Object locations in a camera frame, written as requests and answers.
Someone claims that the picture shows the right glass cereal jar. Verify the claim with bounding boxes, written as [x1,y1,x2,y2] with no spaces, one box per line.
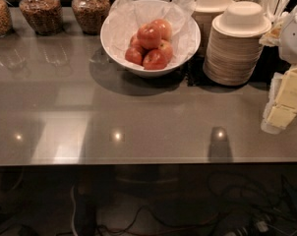
[72,0,110,35]

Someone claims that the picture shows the stack of paper bowls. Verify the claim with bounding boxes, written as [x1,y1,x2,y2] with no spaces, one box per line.
[203,1,271,87]
[193,0,232,56]

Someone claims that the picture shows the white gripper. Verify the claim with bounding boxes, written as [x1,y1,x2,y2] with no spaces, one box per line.
[261,65,297,135]

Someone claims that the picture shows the white ceramic bowl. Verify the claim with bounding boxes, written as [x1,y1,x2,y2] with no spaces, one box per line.
[99,0,202,79]

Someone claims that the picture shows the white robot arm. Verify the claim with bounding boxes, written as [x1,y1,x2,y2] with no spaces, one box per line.
[261,5,297,134]

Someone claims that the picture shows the red apple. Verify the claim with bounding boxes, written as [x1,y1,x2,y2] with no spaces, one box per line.
[129,34,147,55]
[152,19,172,41]
[137,24,161,50]
[125,47,143,65]
[143,49,167,70]
[158,39,173,62]

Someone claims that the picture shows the black floor cables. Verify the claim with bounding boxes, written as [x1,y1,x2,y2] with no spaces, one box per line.
[69,170,297,236]

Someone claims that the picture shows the front stack of paper bowls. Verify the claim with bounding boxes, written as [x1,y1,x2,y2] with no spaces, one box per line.
[203,1,271,87]

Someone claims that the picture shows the middle glass cereal jar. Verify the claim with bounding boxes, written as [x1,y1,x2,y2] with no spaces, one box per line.
[19,0,63,35]

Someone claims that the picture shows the white tissue paper liner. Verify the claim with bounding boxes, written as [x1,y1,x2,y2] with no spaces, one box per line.
[103,0,198,67]

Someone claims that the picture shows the back stack of paper bowls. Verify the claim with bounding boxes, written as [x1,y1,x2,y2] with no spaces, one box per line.
[193,0,232,56]

